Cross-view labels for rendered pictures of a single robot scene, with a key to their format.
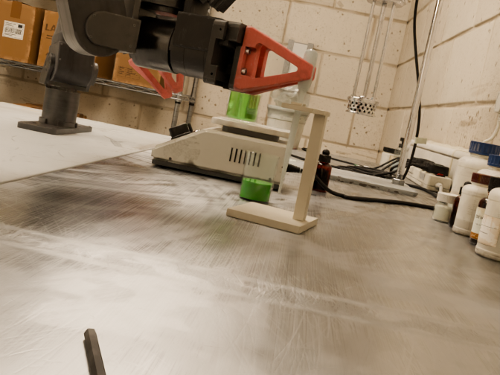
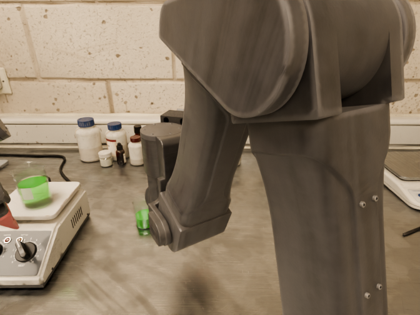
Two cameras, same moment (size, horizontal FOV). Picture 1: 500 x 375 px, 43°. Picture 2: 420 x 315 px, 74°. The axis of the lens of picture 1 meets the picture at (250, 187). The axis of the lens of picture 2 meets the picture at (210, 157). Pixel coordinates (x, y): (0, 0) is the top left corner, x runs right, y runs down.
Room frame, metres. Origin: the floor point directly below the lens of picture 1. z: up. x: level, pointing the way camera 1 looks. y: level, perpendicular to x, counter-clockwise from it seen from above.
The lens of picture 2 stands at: (0.69, 0.48, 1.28)
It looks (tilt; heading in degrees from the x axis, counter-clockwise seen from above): 25 degrees down; 267
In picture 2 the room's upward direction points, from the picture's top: straight up
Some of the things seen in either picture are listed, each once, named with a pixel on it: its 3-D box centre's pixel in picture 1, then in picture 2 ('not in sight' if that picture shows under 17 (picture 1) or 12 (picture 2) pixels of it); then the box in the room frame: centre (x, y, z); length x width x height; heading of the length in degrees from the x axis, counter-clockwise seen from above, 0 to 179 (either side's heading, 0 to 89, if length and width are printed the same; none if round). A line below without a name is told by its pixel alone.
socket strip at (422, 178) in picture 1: (423, 175); not in sight; (1.68, -0.44, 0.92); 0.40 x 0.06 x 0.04; 176
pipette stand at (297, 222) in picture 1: (284, 161); not in sight; (0.68, -0.03, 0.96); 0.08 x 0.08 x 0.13; 72
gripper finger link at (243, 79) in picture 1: (273, 65); not in sight; (0.70, 0.00, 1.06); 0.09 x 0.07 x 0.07; 72
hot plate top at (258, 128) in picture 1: (252, 126); (37, 199); (1.00, 0.01, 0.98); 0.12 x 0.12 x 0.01; 87
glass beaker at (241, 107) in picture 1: (246, 98); (33, 185); (0.99, 0.03, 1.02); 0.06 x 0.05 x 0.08; 121
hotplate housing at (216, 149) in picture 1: (231, 150); (36, 225); (1.00, 0.04, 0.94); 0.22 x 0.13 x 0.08; 88
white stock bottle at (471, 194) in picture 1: (477, 204); (137, 150); (0.87, -0.31, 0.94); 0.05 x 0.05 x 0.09
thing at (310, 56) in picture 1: (306, 70); not in sight; (0.68, -0.03, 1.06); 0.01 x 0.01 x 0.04; 72
